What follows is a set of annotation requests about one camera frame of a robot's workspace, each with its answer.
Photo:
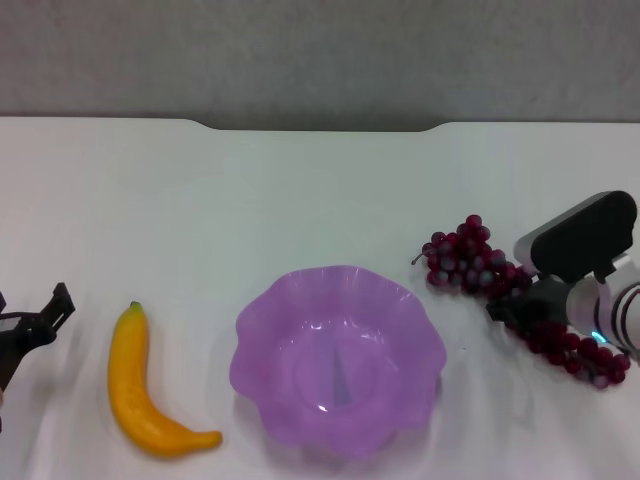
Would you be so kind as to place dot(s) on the yellow banana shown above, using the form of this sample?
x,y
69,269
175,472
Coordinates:
x,y
131,380

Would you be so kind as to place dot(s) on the purple translucent ruffled bowl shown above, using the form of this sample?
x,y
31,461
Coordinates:
x,y
335,360

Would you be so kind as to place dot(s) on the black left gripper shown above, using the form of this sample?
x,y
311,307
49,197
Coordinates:
x,y
15,340

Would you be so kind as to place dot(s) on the dark red grape bunch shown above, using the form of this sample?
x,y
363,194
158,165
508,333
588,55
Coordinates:
x,y
465,260

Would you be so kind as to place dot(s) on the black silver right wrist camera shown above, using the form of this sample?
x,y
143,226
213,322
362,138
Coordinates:
x,y
575,240

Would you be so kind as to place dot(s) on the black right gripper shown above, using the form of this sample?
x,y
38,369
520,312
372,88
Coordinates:
x,y
545,305

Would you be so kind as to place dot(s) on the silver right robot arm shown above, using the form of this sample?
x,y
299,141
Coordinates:
x,y
615,305

